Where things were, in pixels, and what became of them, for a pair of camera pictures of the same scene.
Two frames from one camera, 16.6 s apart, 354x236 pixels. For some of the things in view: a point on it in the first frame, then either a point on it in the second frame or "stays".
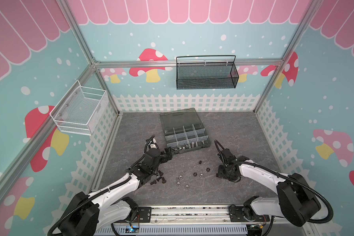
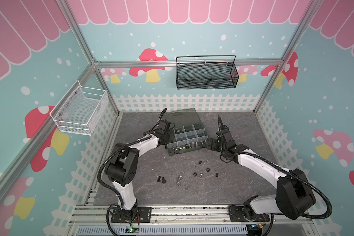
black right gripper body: [224, 169] → [216, 143]
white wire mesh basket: [80, 110] stays
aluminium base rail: [235, 221] stays
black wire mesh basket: [209, 75] stays
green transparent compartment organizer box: [184, 131] stays
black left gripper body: [162, 159] → [169, 135]
